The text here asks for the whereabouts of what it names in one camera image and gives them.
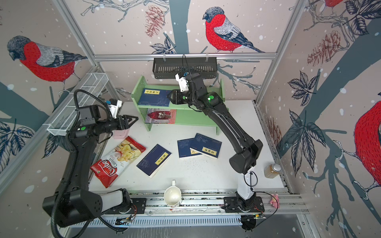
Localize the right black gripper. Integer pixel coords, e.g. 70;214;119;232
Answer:
167;88;199;105

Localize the blue book yellow label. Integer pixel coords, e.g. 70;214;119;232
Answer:
190;133;222;159
138;88;172;107

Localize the pink red illustrated book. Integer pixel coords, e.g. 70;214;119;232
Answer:
145;109;177;124

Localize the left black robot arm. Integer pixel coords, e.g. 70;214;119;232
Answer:
42;105;138;229

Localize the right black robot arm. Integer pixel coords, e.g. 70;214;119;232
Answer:
167;71;263;178

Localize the pink rectangular case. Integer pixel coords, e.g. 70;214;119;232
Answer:
113;129;129;139

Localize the black hanging slotted basket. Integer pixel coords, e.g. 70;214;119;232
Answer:
152;57;218;79

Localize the red snack bag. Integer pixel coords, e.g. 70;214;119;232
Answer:
90;136;146;188

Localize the leftmost blue book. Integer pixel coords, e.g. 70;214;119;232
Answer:
137;144;172;178

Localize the white ceramic pitcher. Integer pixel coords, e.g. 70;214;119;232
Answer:
164;180;182;208

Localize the small circuit board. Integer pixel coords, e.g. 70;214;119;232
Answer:
115;217;133;226

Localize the amber bottle white cap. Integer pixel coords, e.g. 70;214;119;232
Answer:
264;164;281;179

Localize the pink small toy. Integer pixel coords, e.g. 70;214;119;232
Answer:
269;194;280;209

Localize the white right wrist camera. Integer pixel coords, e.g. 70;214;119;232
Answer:
175;73;189;93

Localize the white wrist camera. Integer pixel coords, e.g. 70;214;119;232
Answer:
175;73;189;93
106;99;123;119

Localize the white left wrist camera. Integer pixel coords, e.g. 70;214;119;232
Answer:
106;99;123;119

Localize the white wire mesh tray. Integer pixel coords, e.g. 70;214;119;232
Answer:
47;72;109;136

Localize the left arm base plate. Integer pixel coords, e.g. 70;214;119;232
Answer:
116;198;147;215

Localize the aluminium mounting rail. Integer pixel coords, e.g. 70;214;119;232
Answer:
130;191;310;216

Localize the left black corrugated cable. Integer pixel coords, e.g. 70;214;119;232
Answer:
50;89;126;238

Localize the right black thin cable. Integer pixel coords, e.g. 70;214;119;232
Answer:
243;171;280;222

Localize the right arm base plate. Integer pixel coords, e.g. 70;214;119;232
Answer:
221;195;265;213

